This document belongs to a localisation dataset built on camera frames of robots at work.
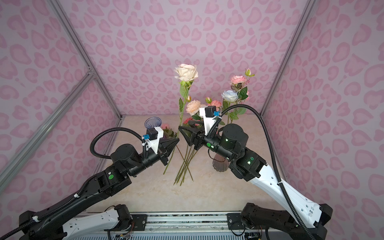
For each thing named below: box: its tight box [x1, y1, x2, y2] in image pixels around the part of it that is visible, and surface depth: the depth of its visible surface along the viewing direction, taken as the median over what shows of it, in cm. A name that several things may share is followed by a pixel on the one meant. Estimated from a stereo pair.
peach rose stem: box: [186, 100, 203, 121], surface depth 67 cm
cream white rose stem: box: [163, 64, 199, 175], surface depth 47 cm
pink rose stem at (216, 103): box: [208, 100, 222, 112], surface depth 70 cm
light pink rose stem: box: [230, 68, 255, 101], surface depth 69 cm
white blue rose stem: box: [221, 90, 239, 124], surface depth 69 cm
